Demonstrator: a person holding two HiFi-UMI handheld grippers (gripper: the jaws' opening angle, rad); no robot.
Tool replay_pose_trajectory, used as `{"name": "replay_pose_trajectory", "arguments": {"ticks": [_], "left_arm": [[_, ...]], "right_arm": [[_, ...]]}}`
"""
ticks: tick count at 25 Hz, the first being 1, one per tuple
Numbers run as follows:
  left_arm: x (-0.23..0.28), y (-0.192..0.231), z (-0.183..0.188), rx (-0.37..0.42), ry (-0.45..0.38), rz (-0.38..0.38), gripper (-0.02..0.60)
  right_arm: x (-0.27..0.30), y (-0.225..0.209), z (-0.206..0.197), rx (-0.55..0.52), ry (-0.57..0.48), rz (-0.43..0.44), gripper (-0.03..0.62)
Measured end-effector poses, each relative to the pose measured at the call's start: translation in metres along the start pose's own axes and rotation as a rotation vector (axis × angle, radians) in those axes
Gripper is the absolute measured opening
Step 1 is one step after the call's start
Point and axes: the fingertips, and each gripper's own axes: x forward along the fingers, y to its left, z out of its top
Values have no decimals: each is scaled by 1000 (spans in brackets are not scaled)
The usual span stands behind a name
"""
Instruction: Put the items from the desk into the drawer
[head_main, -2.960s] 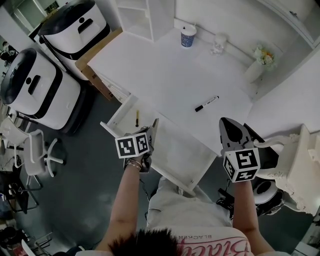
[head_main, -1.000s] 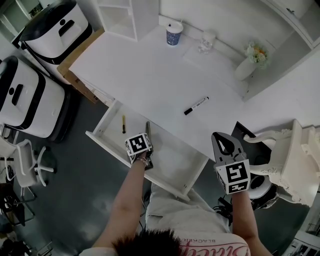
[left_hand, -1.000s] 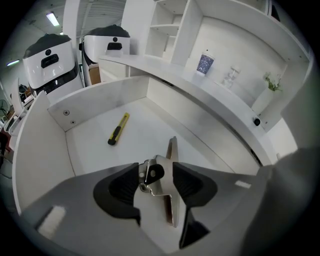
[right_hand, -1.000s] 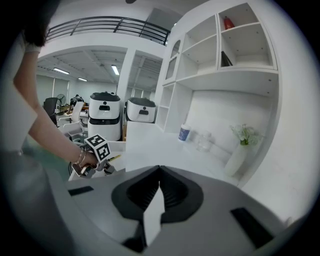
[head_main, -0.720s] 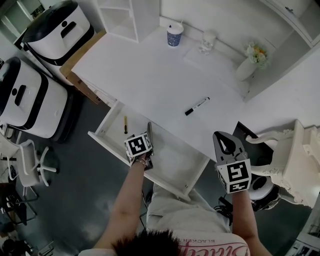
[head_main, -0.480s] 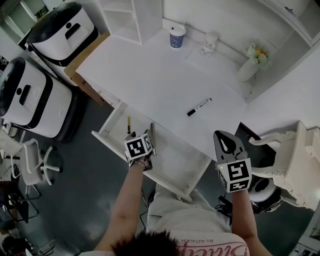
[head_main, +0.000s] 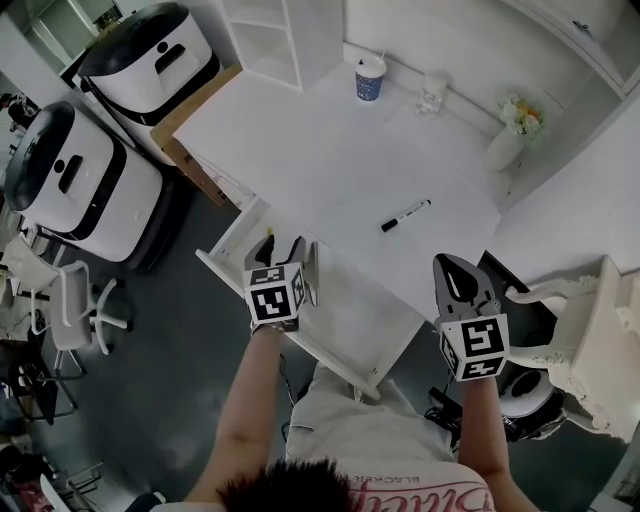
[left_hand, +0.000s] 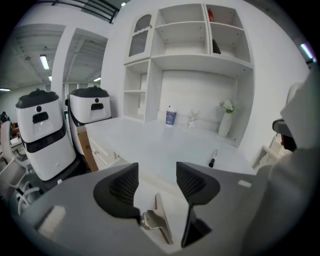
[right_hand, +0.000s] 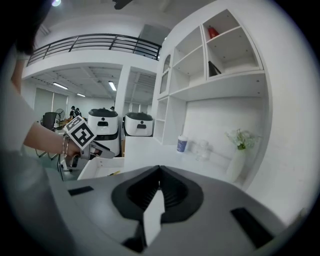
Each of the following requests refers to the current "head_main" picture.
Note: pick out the person's white t-shirt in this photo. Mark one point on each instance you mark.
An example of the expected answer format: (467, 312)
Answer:
(430, 492)

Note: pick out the white vase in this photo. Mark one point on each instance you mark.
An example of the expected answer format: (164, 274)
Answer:
(502, 150)

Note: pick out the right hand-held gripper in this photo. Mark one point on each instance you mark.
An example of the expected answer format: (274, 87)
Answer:
(480, 340)

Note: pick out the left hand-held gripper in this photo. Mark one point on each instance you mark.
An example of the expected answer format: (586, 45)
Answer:
(272, 300)

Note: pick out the white shelf unit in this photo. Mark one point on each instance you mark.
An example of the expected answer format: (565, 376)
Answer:
(310, 45)

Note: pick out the black and white marker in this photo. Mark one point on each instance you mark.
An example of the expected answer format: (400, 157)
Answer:
(407, 215)

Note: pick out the yellow and black pen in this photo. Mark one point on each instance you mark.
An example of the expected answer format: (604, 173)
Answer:
(270, 231)

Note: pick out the white black robot base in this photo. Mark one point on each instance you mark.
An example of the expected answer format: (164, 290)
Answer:
(150, 70)
(80, 190)

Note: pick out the person's light grey trousers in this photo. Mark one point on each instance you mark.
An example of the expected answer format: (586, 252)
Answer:
(365, 420)

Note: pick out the white swivel chair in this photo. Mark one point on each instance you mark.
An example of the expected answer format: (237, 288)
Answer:
(75, 310)

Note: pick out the person's right forearm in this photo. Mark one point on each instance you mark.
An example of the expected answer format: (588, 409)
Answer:
(482, 435)

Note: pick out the black metal chair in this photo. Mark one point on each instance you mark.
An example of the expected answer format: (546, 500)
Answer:
(35, 395)

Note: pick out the person's left forearm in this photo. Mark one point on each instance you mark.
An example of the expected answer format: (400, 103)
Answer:
(250, 410)

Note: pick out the round white black device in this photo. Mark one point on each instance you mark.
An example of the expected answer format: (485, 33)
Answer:
(525, 395)

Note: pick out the white plastic chair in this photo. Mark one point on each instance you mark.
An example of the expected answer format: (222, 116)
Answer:
(30, 270)

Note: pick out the blue patterned paper cup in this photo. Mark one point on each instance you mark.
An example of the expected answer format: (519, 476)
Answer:
(370, 80)

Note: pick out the ornate white dresser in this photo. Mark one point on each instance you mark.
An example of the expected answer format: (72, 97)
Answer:
(590, 345)

